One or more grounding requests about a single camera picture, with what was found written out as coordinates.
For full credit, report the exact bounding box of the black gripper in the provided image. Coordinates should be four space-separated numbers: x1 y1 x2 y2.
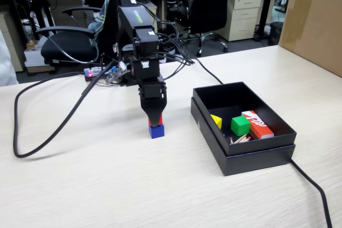
137 80 168 128

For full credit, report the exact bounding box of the red wooden cube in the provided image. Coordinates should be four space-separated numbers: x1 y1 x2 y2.
147 114 164 127

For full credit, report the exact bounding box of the blue wooden cube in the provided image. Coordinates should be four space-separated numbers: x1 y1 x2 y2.
149 124 165 139

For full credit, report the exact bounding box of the green wooden cube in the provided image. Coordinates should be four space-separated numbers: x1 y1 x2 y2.
230 115 251 137

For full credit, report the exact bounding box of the yellow wooden block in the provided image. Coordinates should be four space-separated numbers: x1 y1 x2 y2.
210 114 223 130

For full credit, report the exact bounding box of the small circuit board red LED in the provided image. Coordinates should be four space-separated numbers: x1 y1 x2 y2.
83 67 105 82

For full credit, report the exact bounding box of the black vertical pole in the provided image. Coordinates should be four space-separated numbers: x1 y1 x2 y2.
165 0 179 62

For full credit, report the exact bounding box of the striped green cloth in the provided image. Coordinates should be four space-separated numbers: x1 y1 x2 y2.
88 0 111 47

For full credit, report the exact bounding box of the black cardboard box tray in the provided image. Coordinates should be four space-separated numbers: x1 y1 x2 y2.
192 81 298 156

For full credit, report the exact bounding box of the black office chair with armrests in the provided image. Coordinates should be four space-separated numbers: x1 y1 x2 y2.
36 6 107 67

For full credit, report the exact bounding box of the red and white matchbox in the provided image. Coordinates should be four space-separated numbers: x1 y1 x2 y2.
241 110 275 140

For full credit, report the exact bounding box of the black open box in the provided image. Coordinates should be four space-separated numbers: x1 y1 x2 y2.
190 97 296 177

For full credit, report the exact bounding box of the black mesh office chair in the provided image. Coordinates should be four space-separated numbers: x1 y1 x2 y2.
177 0 237 57

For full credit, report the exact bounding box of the stack of white boxes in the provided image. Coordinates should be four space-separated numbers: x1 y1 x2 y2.
23 40 58 75

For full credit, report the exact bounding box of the white drawer cabinet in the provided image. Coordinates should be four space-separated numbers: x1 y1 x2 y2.
215 0 263 42

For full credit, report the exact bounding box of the black waste bin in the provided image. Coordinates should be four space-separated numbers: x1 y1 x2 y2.
268 21 284 46

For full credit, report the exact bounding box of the beige drawer cabinet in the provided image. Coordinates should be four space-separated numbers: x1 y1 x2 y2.
0 11 26 74

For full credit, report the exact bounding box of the large brown cardboard box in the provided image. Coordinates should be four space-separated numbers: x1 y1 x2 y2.
277 0 342 78

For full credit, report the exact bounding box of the thick black looped cable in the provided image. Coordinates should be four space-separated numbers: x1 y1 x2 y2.
13 59 118 159

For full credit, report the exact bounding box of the black power cable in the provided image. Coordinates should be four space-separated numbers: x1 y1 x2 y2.
186 57 333 228

